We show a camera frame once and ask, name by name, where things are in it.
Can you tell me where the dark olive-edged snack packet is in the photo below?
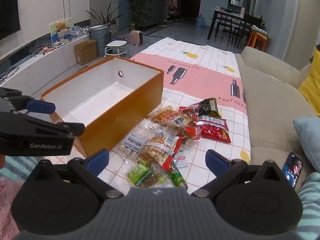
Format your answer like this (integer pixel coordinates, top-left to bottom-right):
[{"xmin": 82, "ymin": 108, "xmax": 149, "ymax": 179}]
[{"xmin": 197, "ymin": 97, "xmax": 222, "ymax": 119}]

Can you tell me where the smartphone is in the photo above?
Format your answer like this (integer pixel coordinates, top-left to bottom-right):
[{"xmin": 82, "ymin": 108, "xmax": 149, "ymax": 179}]
[{"xmin": 282, "ymin": 152, "xmax": 303, "ymax": 188}]

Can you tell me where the small pink heater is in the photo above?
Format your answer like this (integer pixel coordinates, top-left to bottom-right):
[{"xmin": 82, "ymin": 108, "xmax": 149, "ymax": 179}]
[{"xmin": 129, "ymin": 29, "xmax": 143, "ymax": 46}]

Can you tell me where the large red snack packet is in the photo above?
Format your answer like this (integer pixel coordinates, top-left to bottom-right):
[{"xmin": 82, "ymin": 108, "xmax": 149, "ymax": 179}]
[{"xmin": 196, "ymin": 115, "xmax": 232, "ymax": 144}]

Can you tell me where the white-label nut snack packet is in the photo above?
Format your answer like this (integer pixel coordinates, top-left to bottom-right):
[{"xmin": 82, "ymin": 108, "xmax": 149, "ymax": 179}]
[{"xmin": 137, "ymin": 135, "xmax": 184, "ymax": 172}]

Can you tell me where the dark drawer dresser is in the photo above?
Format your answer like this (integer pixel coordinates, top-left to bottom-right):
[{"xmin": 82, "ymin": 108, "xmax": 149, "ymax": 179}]
[{"xmin": 132, "ymin": 0, "xmax": 168, "ymax": 28}]

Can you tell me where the beige sofa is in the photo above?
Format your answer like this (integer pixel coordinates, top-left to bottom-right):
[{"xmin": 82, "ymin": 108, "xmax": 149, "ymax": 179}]
[{"xmin": 235, "ymin": 45, "xmax": 320, "ymax": 188}]

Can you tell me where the small white sachet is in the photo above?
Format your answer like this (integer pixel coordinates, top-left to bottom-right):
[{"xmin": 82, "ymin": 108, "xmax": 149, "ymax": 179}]
[{"xmin": 174, "ymin": 149, "xmax": 189, "ymax": 168}]

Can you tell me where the orange peanut snack packet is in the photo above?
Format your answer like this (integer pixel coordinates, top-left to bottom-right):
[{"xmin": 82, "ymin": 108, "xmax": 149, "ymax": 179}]
[{"xmin": 146, "ymin": 107, "xmax": 193, "ymax": 129}]

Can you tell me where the pink fluffy cloth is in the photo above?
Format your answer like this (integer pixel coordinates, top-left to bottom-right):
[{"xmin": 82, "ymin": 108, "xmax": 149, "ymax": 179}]
[{"xmin": 0, "ymin": 177, "xmax": 25, "ymax": 240}]

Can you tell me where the white television cabinet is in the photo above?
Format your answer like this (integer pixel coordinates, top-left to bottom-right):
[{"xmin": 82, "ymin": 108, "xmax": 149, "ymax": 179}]
[{"xmin": 0, "ymin": 34, "xmax": 90, "ymax": 95}]

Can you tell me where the orange cardboard storage box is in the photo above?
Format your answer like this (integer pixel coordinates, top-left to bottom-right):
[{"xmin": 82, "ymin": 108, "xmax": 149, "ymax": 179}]
[{"xmin": 40, "ymin": 56, "xmax": 164, "ymax": 157}]

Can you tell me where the clear packet of white balls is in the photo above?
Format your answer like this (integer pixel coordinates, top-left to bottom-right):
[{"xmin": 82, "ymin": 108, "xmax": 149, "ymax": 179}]
[{"xmin": 117, "ymin": 132, "xmax": 150, "ymax": 159}]

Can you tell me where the yellow pillow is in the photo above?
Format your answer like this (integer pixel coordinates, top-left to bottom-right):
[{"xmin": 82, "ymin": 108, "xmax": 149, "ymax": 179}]
[{"xmin": 299, "ymin": 44, "xmax": 320, "ymax": 117}]

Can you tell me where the brown cardboard box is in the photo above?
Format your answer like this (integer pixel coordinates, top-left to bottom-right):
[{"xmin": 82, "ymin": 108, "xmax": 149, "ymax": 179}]
[{"xmin": 73, "ymin": 39, "xmax": 98, "ymax": 66}]

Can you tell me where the black dining table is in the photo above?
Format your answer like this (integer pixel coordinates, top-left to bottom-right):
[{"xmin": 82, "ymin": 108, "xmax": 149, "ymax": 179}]
[{"xmin": 207, "ymin": 7, "xmax": 253, "ymax": 48}]

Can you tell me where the white round stool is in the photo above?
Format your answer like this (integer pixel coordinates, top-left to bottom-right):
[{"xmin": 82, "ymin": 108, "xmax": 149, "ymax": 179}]
[{"xmin": 104, "ymin": 41, "xmax": 128, "ymax": 57}]

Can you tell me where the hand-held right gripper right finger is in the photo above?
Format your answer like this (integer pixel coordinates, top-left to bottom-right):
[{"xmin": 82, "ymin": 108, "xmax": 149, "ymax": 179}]
[{"xmin": 191, "ymin": 149, "xmax": 248, "ymax": 198}]

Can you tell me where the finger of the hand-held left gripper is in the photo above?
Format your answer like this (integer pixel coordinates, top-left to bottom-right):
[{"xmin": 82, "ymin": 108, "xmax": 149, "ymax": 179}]
[
  {"xmin": 0, "ymin": 87, "xmax": 56, "ymax": 115},
  {"xmin": 0, "ymin": 111, "xmax": 85, "ymax": 141}
]

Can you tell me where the blue water jug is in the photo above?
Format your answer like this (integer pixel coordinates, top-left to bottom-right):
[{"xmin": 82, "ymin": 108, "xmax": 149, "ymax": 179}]
[{"xmin": 195, "ymin": 14, "xmax": 206, "ymax": 28}]

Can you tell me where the teddy bear picture card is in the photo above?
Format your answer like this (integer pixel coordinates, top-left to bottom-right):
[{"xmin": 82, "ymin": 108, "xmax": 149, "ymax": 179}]
[{"xmin": 50, "ymin": 17, "xmax": 74, "ymax": 44}]

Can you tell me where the orange stool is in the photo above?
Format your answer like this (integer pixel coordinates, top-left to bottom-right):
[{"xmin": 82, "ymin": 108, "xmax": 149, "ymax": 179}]
[{"xmin": 247, "ymin": 29, "xmax": 269, "ymax": 50}]

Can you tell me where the black dining chair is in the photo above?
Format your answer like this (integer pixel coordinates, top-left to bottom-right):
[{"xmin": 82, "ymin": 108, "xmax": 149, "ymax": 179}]
[{"xmin": 234, "ymin": 14, "xmax": 253, "ymax": 49}]

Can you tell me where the long-leaf potted plant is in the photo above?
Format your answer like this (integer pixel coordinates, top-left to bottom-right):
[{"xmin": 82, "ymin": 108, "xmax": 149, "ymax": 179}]
[{"xmin": 85, "ymin": 1, "xmax": 124, "ymax": 27}]

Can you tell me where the light blue pillow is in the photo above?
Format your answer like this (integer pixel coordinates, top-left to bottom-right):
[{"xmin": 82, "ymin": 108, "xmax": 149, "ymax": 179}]
[{"xmin": 292, "ymin": 116, "xmax": 320, "ymax": 172}]

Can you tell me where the green snack packet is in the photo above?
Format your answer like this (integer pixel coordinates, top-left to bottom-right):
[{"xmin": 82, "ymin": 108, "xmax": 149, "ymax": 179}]
[{"xmin": 126, "ymin": 161, "xmax": 168, "ymax": 188}]

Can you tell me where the pink white checked tablecloth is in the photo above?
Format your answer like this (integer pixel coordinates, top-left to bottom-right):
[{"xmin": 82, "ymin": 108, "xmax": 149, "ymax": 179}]
[{"xmin": 54, "ymin": 37, "xmax": 252, "ymax": 198}]

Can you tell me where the grey trash can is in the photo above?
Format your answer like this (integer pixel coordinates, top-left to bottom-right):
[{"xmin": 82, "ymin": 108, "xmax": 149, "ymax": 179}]
[{"xmin": 89, "ymin": 25, "xmax": 112, "ymax": 57}]

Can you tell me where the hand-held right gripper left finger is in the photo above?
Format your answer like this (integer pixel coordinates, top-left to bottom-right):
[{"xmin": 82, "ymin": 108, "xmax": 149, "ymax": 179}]
[{"xmin": 54, "ymin": 149, "xmax": 124, "ymax": 200}]

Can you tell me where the black television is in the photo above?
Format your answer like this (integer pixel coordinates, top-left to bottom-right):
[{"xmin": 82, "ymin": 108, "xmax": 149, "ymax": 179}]
[{"xmin": 0, "ymin": 0, "xmax": 22, "ymax": 42}]

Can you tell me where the teal striped pant leg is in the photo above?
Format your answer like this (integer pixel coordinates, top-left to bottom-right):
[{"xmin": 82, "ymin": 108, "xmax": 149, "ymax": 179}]
[
  {"xmin": 296, "ymin": 172, "xmax": 320, "ymax": 240},
  {"xmin": 0, "ymin": 156, "xmax": 38, "ymax": 180}
]

